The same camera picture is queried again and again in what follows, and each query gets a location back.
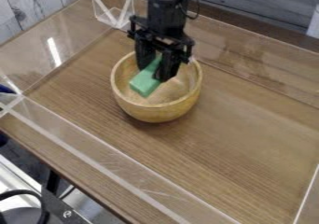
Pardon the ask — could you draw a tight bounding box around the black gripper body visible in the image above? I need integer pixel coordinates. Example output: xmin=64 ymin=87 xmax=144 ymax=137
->
xmin=127 ymin=0 xmax=195 ymax=63

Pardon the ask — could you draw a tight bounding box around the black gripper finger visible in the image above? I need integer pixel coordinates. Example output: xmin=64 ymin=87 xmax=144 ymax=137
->
xmin=154 ymin=49 xmax=182 ymax=82
xmin=135 ymin=37 xmax=156 ymax=70

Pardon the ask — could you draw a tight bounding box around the brown wooden bowl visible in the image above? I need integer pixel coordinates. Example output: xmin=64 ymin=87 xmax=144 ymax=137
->
xmin=110 ymin=52 xmax=203 ymax=123

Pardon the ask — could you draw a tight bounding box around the clear acrylic tray wall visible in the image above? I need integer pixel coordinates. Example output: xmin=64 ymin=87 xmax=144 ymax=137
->
xmin=0 ymin=0 xmax=319 ymax=224

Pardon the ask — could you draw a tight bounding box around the green rectangular block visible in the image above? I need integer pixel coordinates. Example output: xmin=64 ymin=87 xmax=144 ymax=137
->
xmin=130 ymin=56 xmax=162 ymax=98

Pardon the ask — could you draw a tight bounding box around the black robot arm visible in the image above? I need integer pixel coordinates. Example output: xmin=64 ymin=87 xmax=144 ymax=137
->
xmin=127 ymin=0 xmax=198 ymax=82

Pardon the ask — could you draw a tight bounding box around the blue object at left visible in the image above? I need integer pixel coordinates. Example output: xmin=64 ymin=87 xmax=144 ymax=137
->
xmin=0 ymin=84 xmax=16 ymax=94

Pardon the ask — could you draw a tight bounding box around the black cable loop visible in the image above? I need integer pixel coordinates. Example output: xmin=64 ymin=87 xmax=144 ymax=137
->
xmin=0 ymin=189 xmax=51 ymax=224

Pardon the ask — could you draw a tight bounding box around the clear acrylic corner bracket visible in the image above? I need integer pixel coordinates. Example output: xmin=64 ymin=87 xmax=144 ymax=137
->
xmin=91 ymin=0 xmax=135 ymax=31

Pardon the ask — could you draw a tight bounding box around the black table leg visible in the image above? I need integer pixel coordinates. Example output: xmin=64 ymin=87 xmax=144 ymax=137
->
xmin=47 ymin=171 xmax=62 ymax=195

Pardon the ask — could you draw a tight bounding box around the black metal bracket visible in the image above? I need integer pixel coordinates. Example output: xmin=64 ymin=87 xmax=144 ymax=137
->
xmin=42 ymin=189 xmax=92 ymax=224

